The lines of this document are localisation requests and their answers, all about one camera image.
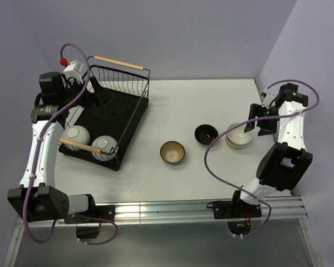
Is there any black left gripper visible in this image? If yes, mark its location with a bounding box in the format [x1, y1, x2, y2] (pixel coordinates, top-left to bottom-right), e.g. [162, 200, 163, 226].
[60, 76, 114, 109]

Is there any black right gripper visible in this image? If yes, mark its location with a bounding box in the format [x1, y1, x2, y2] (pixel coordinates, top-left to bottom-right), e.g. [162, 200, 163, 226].
[244, 103, 281, 136]

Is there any cream bowl brown base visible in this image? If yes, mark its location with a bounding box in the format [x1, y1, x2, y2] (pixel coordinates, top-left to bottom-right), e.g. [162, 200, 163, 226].
[225, 126, 252, 147]

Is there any pale blue white bowl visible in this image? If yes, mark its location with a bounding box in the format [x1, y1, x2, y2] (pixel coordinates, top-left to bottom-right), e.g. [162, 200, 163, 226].
[62, 125, 90, 145]

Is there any white ceramic bowl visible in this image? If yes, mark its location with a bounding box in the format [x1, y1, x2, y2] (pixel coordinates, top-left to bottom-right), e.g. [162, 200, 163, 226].
[92, 136, 119, 162]

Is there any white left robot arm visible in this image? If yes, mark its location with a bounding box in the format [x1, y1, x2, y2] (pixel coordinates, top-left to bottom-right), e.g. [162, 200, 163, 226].
[7, 72, 100, 223]

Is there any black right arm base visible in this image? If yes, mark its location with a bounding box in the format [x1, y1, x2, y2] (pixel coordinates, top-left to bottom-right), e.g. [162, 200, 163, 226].
[207, 200, 262, 235]

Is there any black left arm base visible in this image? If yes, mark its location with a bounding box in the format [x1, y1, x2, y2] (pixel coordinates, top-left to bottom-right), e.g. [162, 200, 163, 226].
[64, 205, 115, 241]

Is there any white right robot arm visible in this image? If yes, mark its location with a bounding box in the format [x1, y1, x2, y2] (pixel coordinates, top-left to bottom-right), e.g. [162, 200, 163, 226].
[229, 83, 313, 217]

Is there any black plastic drip tray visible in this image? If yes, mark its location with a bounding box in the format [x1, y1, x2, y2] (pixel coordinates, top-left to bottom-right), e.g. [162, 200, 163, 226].
[58, 88, 149, 171]

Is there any cream bowl bottom of stack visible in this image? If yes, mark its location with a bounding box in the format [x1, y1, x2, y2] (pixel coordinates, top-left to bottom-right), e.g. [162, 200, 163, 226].
[225, 139, 248, 150]

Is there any beige bowl black inside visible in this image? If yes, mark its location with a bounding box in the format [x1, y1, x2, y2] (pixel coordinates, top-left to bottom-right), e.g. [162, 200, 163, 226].
[194, 124, 219, 146]

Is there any tan bowl dark rim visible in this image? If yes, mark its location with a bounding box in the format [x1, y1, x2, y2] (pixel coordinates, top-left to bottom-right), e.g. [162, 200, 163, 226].
[160, 141, 186, 165]

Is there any black wire dish rack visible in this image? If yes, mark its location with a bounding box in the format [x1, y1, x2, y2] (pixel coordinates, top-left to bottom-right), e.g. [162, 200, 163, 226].
[58, 56, 151, 171]

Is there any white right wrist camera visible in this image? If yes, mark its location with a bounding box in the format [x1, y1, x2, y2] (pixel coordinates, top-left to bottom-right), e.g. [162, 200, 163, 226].
[261, 88, 276, 108]

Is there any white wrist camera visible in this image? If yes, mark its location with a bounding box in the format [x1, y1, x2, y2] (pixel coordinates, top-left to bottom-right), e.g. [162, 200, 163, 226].
[261, 88, 276, 108]
[60, 58, 84, 84]

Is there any wooden rack handle far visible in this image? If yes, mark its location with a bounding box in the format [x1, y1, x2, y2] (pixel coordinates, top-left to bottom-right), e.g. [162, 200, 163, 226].
[93, 56, 144, 71]

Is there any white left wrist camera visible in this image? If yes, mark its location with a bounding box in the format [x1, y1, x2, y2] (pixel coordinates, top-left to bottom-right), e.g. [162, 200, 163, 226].
[60, 58, 84, 84]

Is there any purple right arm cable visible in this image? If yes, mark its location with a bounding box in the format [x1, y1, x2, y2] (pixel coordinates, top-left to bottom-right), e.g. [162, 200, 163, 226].
[204, 80, 321, 239]

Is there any aluminium mounting rail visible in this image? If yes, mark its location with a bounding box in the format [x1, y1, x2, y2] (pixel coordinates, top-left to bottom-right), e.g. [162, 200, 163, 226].
[15, 195, 308, 229]

